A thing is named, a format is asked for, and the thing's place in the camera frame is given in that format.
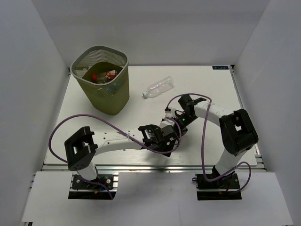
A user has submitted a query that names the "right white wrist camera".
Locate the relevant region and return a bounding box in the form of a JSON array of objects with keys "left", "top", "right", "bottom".
[{"left": 165, "top": 107, "right": 176, "bottom": 118}]

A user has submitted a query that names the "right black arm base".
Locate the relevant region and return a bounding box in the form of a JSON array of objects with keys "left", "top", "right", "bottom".
[{"left": 192, "top": 173, "right": 242, "bottom": 201}]

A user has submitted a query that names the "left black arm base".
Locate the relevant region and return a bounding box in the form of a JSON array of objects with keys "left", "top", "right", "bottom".
[{"left": 68, "top": 174, "right": 118, "bottom": 200}]

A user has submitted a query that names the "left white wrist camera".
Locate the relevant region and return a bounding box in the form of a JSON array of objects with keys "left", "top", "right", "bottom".
[{"left": 159, "top": 119, "right": 174, "bottom": 129}]

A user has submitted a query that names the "clear bottle white cap top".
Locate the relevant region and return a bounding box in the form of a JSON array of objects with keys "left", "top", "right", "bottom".
[{"left": 142, "top": 76, "right": 174, "bottom": 99}]

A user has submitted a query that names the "green mesh waste bin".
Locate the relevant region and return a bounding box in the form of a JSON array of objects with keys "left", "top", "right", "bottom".
[{"left": 70, "top": 45, "right": 130, "bottom": 115}]

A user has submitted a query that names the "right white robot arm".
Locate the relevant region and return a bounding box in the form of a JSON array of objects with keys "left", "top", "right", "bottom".
[{"left": 173, "top": 94, "right": 259, "bottom": 188}]

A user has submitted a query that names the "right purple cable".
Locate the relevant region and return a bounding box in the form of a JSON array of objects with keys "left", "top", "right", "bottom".
[{"left": 166, "top": 93, "right": 252, "bottom": 194}]

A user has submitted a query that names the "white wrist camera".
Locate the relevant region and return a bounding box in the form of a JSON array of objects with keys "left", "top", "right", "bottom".
[
  {"left": 165, "top": 107, "right": 176, "bottom": 118},
  {"left": 159, "top": 119, "right": 174, "bottom": 129}
]

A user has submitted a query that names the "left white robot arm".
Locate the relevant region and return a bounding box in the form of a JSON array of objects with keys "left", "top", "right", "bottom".
[{"left": 64, "top": 124, "right": 180, "bottom": 188}]

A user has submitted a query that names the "small red cap bottle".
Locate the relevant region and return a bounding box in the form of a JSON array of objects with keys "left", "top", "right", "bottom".
[{"left": 92, "top": 70, "right": 117, "bottom": 84}]

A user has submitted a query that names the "dark blue table label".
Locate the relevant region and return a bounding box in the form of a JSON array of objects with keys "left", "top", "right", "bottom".
[{"left": 212, "top": 65, "right": 229, "bottom": 70}]

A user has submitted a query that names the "blue label blue cap bottle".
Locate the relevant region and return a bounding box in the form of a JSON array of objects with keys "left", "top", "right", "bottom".
[{"left": 97, "top": 82, "right": 120, "bottom": 96}]

